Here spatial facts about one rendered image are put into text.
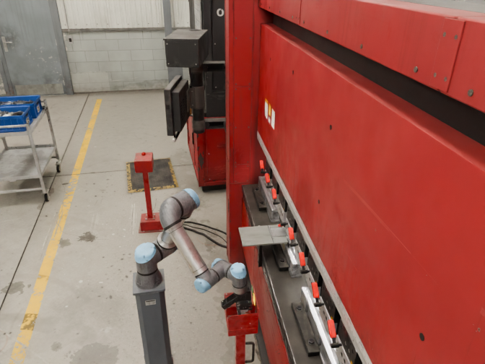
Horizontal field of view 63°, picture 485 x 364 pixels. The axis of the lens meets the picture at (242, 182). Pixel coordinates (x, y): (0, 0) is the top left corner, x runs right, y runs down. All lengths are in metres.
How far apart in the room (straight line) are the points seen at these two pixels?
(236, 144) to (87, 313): 1.75
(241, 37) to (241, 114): 0.53
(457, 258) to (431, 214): 0.11
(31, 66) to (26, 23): 0.80
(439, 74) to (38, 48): 8.71
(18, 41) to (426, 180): 8.80
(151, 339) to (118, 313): 0.81
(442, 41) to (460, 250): 0.40
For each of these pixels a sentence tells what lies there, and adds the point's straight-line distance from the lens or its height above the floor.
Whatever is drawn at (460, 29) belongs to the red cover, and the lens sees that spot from 0.86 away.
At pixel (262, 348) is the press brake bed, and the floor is 0.05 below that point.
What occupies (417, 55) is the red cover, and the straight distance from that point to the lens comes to 0.97.
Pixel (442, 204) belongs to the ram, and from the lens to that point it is 0.92.
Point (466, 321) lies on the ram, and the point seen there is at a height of 1.78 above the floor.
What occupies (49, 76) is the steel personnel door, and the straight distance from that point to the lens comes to 9.32.
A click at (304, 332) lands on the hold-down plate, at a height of 0.90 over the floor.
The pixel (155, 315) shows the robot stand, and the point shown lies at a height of 0.57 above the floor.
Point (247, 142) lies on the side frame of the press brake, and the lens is 3.00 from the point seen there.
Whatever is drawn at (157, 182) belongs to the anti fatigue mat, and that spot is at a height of 0.01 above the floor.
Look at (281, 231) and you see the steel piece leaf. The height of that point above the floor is 1.00.
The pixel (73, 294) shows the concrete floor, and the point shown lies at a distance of 3.68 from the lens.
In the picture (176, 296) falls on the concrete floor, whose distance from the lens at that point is 3.44.
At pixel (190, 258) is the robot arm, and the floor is 1.14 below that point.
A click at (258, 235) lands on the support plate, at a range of 2.35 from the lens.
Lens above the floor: 2.37
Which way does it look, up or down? 28 degrees down
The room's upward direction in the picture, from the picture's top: 1 degrees clockwise
